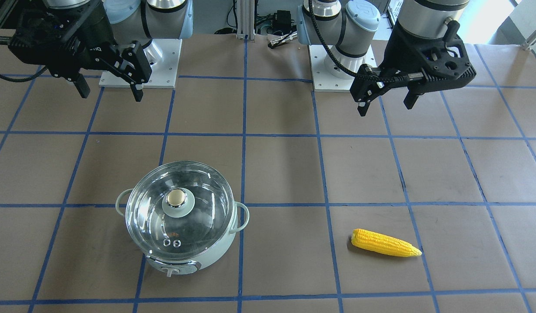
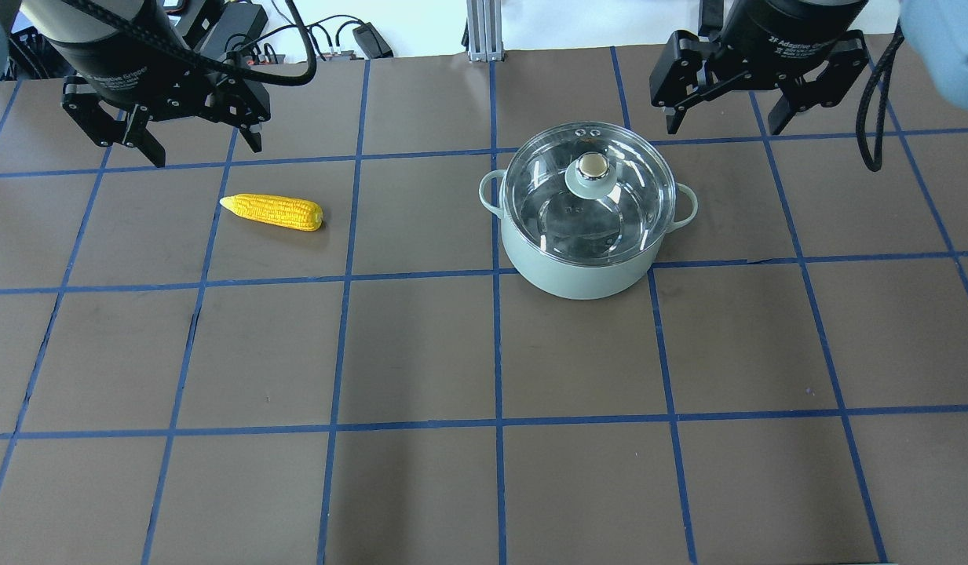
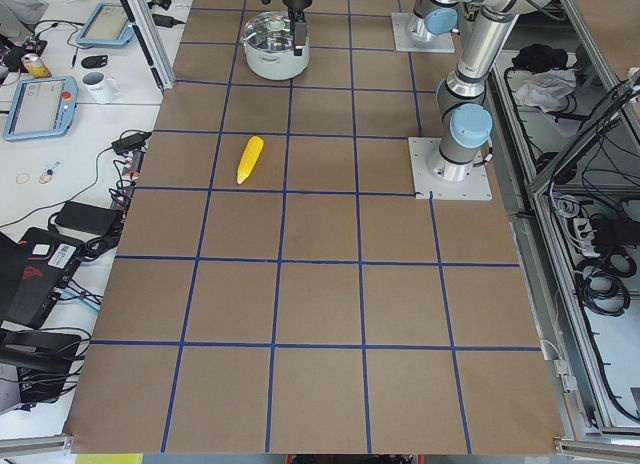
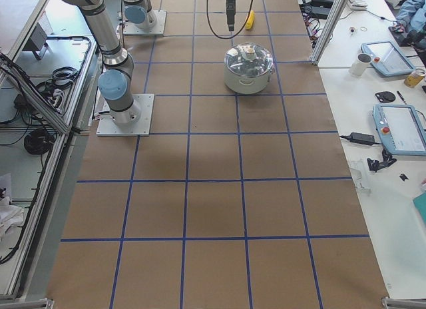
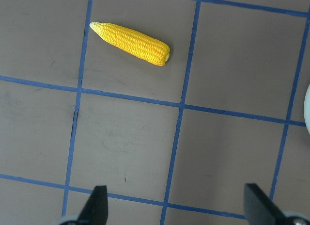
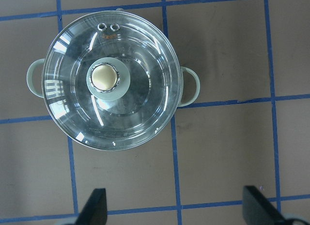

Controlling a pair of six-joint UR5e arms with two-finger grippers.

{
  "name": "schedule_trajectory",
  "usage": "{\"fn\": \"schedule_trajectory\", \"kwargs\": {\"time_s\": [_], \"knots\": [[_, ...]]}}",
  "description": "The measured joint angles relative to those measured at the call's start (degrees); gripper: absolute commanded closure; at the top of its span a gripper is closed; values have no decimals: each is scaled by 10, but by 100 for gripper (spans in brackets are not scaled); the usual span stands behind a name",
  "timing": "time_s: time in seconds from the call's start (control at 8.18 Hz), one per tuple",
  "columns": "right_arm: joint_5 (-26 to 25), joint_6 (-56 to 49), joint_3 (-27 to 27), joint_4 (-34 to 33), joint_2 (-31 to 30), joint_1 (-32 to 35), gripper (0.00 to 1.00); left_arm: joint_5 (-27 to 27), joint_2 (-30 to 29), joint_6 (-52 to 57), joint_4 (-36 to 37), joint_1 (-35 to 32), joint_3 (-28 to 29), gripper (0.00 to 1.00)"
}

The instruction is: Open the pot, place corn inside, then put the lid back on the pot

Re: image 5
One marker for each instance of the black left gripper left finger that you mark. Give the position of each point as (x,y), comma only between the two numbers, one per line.
(95,211)

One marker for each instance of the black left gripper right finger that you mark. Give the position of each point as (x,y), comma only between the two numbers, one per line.
(259,209)

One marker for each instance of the yellow corn cob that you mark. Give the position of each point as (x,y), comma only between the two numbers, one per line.
(133,42)

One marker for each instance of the pale green cooking pot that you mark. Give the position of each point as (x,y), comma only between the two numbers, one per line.
(306,109)

